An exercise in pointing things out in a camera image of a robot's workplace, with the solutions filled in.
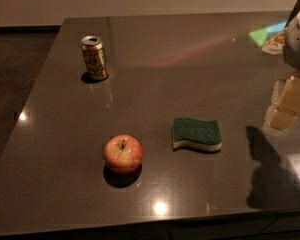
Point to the green yellow sponge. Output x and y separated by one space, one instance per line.
196 134

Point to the red yellow apple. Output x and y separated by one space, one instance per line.
123 154

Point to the orange soda can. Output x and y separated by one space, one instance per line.
94 57

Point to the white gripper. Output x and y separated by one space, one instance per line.
298 47

